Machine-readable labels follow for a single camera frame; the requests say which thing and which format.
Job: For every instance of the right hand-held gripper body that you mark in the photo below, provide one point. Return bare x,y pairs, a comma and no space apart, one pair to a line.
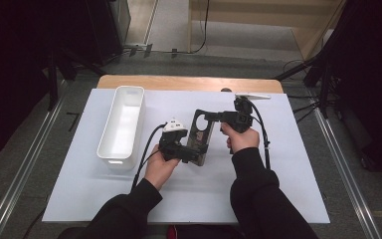
240,119

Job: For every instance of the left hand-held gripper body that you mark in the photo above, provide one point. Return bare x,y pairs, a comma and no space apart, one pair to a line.
172,142

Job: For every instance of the cartoon print phone case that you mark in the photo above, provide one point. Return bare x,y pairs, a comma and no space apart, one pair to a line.
200,139

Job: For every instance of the white storage box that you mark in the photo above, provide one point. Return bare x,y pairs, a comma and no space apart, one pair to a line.
121,132

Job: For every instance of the person's right hand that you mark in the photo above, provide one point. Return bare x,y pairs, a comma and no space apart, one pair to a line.
243,141

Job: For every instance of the person's left hand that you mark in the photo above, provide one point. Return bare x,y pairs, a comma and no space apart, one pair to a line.
159,171

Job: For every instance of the small dark round object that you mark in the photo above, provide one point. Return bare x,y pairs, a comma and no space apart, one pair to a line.
226,90

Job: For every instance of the white table sheet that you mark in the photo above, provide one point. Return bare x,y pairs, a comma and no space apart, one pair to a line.
195,192

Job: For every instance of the wooden table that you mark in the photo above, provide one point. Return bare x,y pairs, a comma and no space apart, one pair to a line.
185,82

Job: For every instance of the red object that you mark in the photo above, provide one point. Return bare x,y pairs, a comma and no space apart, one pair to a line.
172,233

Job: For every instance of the black tripod legs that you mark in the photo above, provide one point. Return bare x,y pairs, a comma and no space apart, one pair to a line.
315,73

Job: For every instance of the black equipment cabinet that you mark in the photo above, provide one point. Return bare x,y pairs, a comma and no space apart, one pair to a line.
107,26

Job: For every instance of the black curtain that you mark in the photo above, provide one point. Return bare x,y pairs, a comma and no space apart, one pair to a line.
10,66
371,83

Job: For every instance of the light wooden frame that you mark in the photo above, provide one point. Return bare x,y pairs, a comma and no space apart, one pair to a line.
262,16

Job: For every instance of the metal floor rail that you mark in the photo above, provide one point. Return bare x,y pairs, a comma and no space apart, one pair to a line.
348,176
23,169

